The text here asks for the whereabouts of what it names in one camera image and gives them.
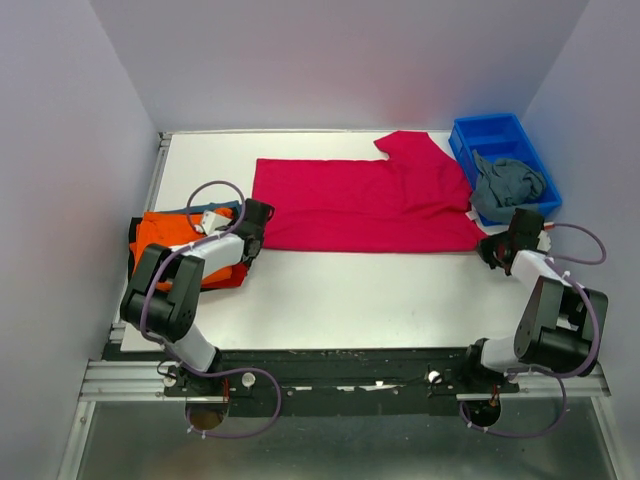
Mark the magenta t shirt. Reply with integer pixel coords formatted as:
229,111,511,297
252,131,486,253

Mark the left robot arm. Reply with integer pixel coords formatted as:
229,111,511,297
119,198,275,395

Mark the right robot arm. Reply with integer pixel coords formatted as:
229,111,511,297
459,208,609,392

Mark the teal folded t shirt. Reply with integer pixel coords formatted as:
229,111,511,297
189,201,241,214

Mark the grey crumpled t shirt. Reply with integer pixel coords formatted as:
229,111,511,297
470,150,547,223

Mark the red folded t shirt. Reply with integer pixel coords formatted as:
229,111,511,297
201,263,249,291

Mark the orange folded t shirt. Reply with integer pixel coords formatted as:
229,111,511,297
128,207,236,296

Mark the blue plastic bin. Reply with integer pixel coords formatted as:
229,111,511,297
449,113,562,226

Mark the black folded t shirt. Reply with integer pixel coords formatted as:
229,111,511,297
127,217,147,279

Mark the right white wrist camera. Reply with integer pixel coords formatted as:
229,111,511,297
536,222,555,254

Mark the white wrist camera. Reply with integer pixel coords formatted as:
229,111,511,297
536,222,555,254
196,208,233,235

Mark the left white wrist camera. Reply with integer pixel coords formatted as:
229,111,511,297
196,208,233,235

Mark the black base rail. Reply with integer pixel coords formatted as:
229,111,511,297
102,339,521,417

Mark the aluminium frame profile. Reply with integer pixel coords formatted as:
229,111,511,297
78,361,223,404

